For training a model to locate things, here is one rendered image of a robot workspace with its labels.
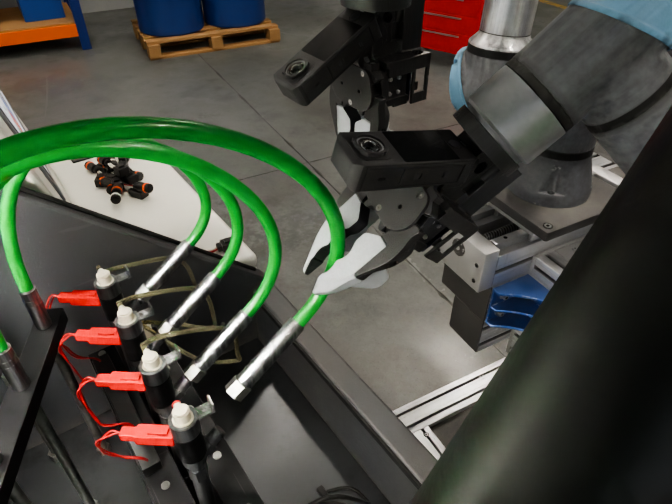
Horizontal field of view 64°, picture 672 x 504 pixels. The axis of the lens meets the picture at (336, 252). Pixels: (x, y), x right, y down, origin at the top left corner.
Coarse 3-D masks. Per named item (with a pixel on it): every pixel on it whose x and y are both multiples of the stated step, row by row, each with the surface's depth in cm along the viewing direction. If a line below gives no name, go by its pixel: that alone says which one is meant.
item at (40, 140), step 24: (96, 120) 31; (120, 120) 32; (144, 120) 33; (168, 120) 34; (192, 120) 35; (0, 144) 29; (24, 144) 29; (48, 144) 30; (72, 144) 31; (216, 144) 36; (240, 144) 37; (264, 144) 39; (288, 168) 41; (312, 192) 44; (336, 216) 47; (336, 240) 49; (312, 312) 52
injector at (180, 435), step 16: (176, 432) 50; (192, 432) 50; (224, 432) 55; (176, 448) 52; (192, 448) 51; (208, 448) 54; (192, 464) 53; (192, 480) 56; (208, 480) 57; (208, 496) 58
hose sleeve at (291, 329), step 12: (288, 324) 52; (276, 336) 52; (288, 336) 51; (264, 348) 52; (276, 348) 51; (252, 360) 52; (264, 360) 51; (240, 372) 52; (252, 372) 51; (264, 372) 52; (252, 384) 52
